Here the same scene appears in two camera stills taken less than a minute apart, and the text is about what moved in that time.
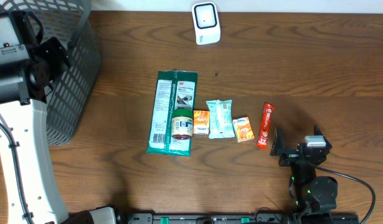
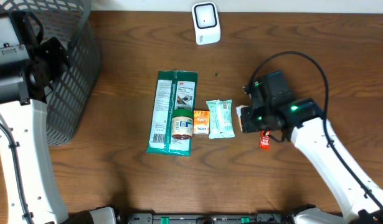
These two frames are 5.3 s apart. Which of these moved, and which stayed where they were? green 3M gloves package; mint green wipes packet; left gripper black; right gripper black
Moved: right gripper black
Stayed: left gripper black; green 3M gloves package; mint green wipes packet
